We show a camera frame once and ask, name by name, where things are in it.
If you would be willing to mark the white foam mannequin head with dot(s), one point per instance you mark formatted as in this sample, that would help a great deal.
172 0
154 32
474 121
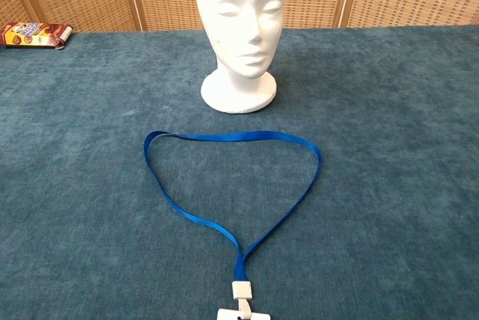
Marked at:
239 36

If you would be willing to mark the teal table cloth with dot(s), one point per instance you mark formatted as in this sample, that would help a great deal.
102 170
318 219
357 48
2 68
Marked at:
75 185

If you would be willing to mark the brown cookie box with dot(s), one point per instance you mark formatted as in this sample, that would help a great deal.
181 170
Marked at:
33 34

